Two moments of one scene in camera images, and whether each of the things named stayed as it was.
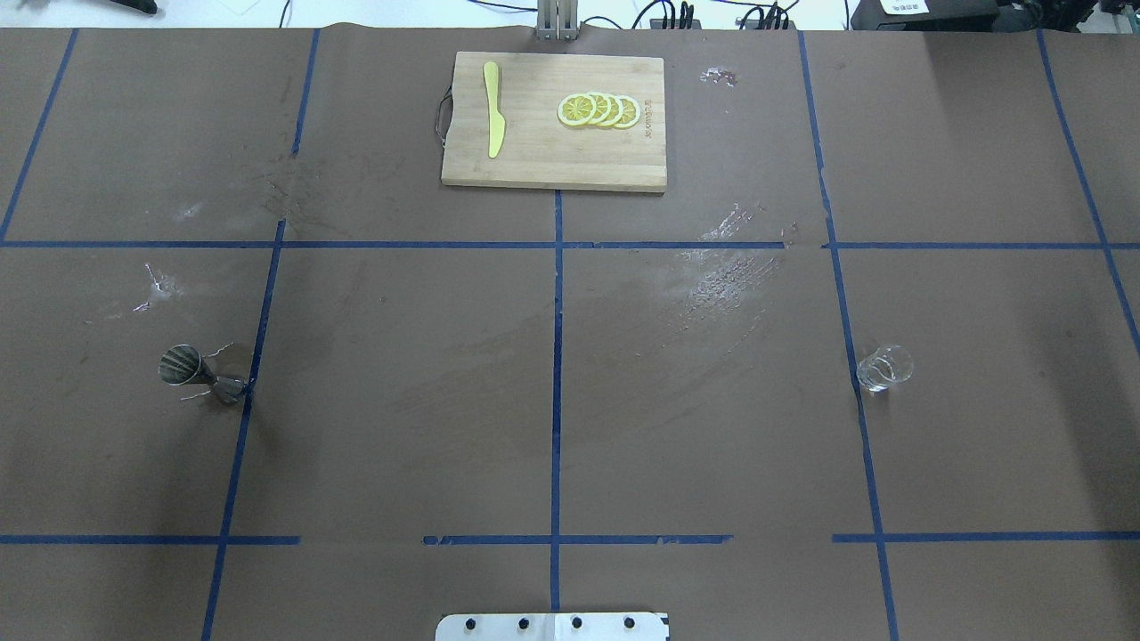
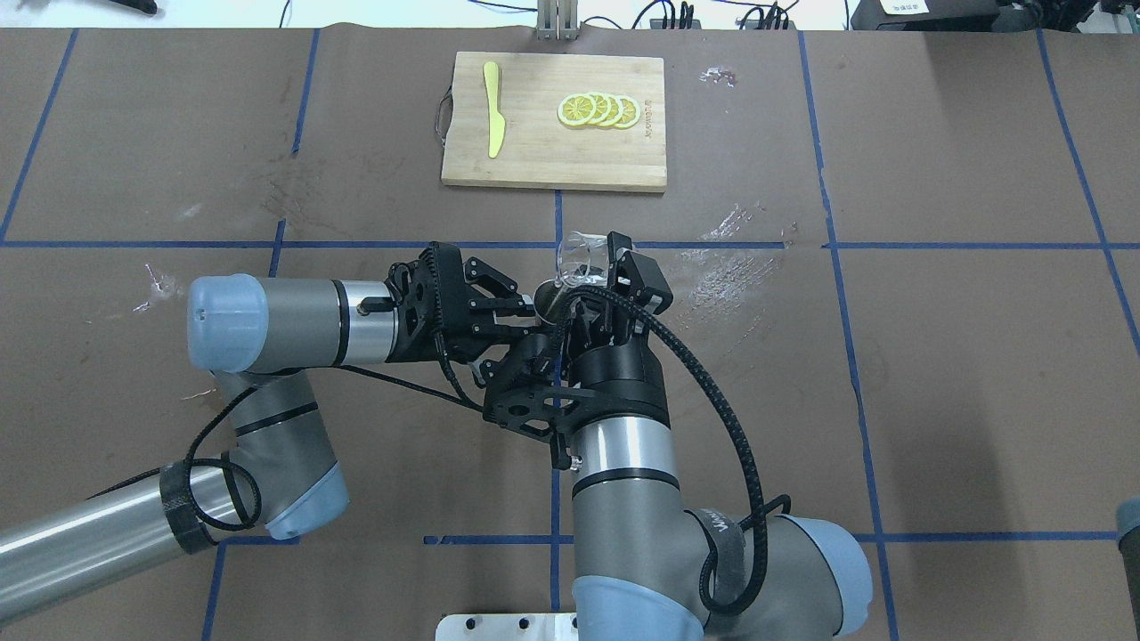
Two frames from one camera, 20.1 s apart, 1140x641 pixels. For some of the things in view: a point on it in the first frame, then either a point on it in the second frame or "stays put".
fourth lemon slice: x=631 y=112 stays put
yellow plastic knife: x=497 y=124 stays put
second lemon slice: x=603 y=107 stays put
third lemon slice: x=616 y=109 stays put
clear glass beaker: x=885 y=367 → x=582 y=261
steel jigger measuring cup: x=182 y=364 → x=547 y=300
